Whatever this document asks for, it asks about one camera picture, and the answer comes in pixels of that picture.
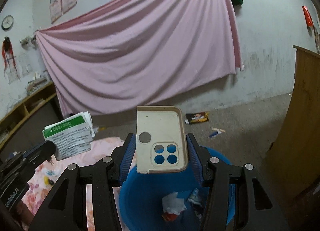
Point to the pink hanging wall sheet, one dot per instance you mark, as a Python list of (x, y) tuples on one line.
[(138, 52)]

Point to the black orange floor wrapper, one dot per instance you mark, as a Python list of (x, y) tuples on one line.
[(195, 118)]

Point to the round wall clock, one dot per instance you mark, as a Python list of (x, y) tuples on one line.
[(7, 22)]

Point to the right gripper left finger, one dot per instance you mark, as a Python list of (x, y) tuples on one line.
[(127, 153)]

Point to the red hanging bag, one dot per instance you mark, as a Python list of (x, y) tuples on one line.
[(308, 18)]

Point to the wooden cabinet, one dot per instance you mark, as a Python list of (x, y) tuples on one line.
[(294, 156)]

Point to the red black hanging tassel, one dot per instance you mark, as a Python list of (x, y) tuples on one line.
[(8, 55)]

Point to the blue plastic bucket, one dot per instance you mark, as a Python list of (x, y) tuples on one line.
[(141, 195)]

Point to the wooden wall shelf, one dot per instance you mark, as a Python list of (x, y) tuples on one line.
[(24, 110)]

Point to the red snack wrapper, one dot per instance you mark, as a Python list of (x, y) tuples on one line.
[(169, 217)]

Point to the stack of books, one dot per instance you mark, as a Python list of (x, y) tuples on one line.
[(37, 81)]

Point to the green white medicine box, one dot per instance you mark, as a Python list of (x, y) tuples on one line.
[(71, 136)]

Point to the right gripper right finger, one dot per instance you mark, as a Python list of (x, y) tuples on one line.
[(198, 157)]

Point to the floral pink bed cover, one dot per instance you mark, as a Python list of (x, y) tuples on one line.
[(64, 208)]

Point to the beige phone case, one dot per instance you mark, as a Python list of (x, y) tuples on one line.
[(160, 140)]

